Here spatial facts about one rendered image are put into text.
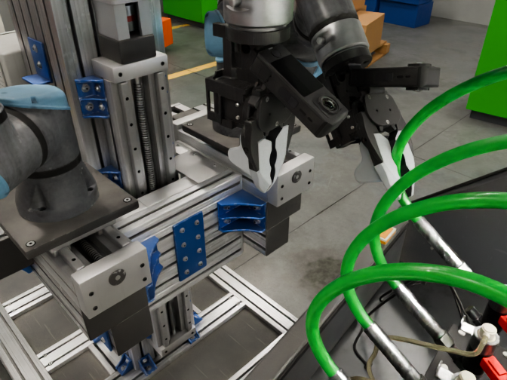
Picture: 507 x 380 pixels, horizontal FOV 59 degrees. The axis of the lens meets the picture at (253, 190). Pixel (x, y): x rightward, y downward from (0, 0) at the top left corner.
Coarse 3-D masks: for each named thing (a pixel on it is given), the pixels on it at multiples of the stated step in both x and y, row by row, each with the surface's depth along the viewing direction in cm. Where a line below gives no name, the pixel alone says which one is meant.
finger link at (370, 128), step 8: (360, 112) 59; (360, 120) 59; (368, 120) 59; (360, 128) 59; (368, 128) 58; (376, 128) 60; (360, 136) 59; (368, 136) 58; (368, 144) 58; (376, 144) 58; (376, 152) 58; (376, 160) 59
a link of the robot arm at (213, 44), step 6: (222, 0) 74; (222, 6) 74; (210, 12) 74; (216, 12) 73; (222, 12) 73; (204, 18) 74; (210, 18) 73; (216, 18) 73; (222, 18) 72; (204, 24) 73; (210, 24) 72; (204, 30) 73; (210, 30) 72; (204, 36) 73; (210, 36) 73; (216, 36) 73; (210, 42) 73; (216, 42) 73; (222, 42) 73; (210, 48) 74; (216, 48) 74; (222, 48) 74; (210, 54) 76; (216, 54) 75; (222, 54) 75
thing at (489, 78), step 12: (492, 72) 48; (504, 72) 47; (468, 84) 49; (480, 84) 49; (444, 96) 52; (456, 96) 51; (432, 108) 53; (420, 120) 55; (408, 132) 56; (396, 144) 58; (396, 156) 59; (420, 216) 61
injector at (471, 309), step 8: (488, 304) 59; (496, 304) 58; (472, 312) 61; (488, 312) 59; (496, 312) 58; (504, 312) 58; (472, 320) 62; (480, 320) 61; (488, 320) 59; (496, 320) 59; (496, 328) 59
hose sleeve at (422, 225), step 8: (416, 224) 61; (424, 224) 61; (424, 232) 61; (432, 232) 61; (432, 240) 61; (440, 240) 60; (440, 248) 60; (448, 248) 60; (448, 256) 60; (456, 256) 60; (448, 264) 61; (456, 264) 60
